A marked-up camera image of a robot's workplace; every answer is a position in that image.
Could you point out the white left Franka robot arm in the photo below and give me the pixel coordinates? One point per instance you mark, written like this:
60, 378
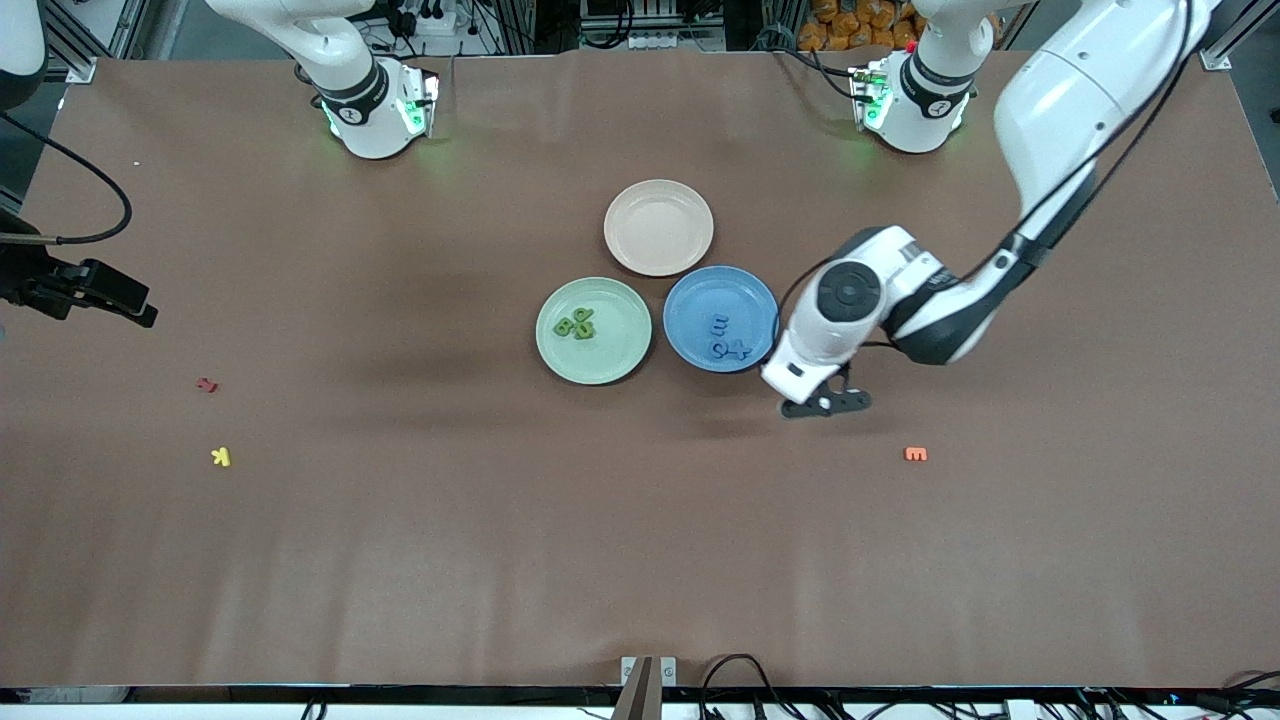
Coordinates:
830, 340

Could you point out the bag of orange fruits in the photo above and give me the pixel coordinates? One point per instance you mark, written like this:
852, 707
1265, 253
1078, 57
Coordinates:
850, 25

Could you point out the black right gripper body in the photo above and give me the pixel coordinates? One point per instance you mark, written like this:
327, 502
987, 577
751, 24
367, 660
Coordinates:
30, 283

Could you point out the green foam letter B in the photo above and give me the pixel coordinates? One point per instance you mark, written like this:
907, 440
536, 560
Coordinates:
564, 327

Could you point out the silver camera mount bracket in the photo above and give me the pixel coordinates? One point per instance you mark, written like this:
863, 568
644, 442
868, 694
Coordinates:
648, 680

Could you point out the blue foam letter X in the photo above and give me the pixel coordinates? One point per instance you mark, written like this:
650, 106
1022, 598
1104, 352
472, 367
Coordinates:
740, 349

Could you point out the blue round plate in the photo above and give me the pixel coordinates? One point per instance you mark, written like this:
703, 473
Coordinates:
700, 300

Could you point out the white square power strip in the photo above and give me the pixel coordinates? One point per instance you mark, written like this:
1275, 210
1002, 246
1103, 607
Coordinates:
432, 22

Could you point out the pale pink round plate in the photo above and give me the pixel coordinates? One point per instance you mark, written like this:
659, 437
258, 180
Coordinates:
658, 228

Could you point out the long white power strip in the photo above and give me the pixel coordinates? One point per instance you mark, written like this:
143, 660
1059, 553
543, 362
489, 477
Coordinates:
675, 42

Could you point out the blue foam letter e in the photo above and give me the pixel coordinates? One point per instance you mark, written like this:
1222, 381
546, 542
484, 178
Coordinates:
717, 349
718, 323

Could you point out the aluminium frame post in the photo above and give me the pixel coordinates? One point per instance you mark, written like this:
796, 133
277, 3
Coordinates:
1215, 58
82, 70

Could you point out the yellow foam letter K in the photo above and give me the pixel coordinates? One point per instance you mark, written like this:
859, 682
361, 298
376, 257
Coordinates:
221, 457

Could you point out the light green round plate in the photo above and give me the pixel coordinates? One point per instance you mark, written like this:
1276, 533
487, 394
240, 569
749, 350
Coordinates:
625, 350

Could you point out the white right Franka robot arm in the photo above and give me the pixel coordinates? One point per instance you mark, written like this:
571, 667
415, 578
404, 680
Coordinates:
360, 100

